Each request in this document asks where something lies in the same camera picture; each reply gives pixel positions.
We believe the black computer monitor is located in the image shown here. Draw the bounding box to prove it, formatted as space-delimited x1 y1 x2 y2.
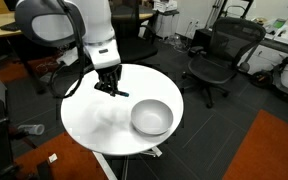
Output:
3 0 20 12

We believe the grey round bowl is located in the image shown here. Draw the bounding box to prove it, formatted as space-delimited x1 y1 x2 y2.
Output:
130 98 175 137

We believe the black electric scooter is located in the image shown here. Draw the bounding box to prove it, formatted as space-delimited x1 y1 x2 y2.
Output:
248 49 288 103

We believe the black box under desk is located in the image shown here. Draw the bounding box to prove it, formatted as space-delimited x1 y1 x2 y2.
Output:
191 28 216 51

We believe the black mesh office chair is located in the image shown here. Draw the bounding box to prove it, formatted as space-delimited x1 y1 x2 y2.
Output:
181 17 267 109

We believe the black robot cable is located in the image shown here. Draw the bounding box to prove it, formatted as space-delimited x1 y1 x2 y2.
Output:
48 0 97 100

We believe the small white paper scrap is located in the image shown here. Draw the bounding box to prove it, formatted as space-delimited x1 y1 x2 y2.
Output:
47 153 59 164

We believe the white drawer cabinet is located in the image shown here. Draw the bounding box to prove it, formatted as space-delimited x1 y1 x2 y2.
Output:
154 10 181 39

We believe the tangle of floor cables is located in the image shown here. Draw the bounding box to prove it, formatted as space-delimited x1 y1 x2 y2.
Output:
33 59 57 74

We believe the black metal stand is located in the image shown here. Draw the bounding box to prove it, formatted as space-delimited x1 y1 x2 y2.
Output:
205 0 255 21

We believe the grey flat floor pad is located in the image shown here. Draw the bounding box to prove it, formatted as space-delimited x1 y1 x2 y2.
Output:
38 71 57 83

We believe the white box on cabinet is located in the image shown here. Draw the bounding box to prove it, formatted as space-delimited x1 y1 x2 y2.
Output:
152 0 179 14

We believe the black high-back office chair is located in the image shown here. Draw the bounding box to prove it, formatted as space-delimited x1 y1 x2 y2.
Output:
111 0 160 65

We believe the white metal table base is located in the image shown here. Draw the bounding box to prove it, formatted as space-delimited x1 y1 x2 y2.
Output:
92 146 164 180

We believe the green item on desk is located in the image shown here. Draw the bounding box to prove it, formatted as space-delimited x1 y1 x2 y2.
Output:
273 18 287 29

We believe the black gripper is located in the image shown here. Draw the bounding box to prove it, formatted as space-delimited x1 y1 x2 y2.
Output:
93 64 124 98

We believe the black computer keyboard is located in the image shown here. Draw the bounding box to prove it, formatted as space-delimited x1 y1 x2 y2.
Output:
0 21 21 33

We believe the clear plastic bottle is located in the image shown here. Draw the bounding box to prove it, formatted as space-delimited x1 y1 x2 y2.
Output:
17 123 46 136

